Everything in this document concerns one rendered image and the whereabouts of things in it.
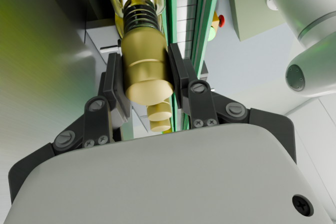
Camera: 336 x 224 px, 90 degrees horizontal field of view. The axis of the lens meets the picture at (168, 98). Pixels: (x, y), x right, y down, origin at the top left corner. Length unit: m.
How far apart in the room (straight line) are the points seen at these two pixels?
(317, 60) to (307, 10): 0.17
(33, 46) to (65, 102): 0.08
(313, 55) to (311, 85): 0.06
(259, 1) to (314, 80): 0.30
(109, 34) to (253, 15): 0.44
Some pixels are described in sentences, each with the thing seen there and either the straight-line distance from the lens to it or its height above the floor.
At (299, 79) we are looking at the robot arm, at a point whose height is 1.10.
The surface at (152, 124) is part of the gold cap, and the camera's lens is 0.28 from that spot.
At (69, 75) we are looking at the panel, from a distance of 0.29.
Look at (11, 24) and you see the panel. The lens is 0.23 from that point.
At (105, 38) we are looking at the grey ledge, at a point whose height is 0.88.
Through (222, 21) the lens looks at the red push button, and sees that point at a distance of 0.63.
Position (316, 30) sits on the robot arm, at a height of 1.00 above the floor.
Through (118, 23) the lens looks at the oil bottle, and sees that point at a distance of 0.22.
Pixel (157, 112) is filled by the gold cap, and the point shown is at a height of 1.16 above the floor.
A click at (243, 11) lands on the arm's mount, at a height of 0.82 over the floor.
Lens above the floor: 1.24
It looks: 26 degrees down
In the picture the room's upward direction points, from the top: 170 degrees clockwise
